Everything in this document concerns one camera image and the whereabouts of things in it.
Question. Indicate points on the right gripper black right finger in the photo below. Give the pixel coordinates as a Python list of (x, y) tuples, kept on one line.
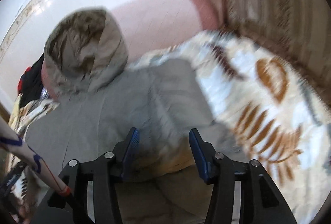
[(261, 200)]

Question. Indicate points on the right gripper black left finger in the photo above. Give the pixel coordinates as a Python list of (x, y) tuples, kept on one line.
[(92, 186)]

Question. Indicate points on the grey quilted hooded jacket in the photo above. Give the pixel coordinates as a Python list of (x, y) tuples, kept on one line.
[(100, 101)]

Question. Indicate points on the black and red clothes pile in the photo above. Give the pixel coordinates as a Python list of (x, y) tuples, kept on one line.
[(30, 85)]

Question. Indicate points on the leaf patterned fleece blanket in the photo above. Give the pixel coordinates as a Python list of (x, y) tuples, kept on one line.
[(273, 114)]

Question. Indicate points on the brown wooden glass door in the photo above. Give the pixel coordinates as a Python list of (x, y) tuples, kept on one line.
[(4, 113)]

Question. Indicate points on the pink bolster pillow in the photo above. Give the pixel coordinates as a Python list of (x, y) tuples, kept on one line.
[(160, 19)]

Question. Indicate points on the striped beige sofa cushion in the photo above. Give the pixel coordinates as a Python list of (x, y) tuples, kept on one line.
[(296, 30)]

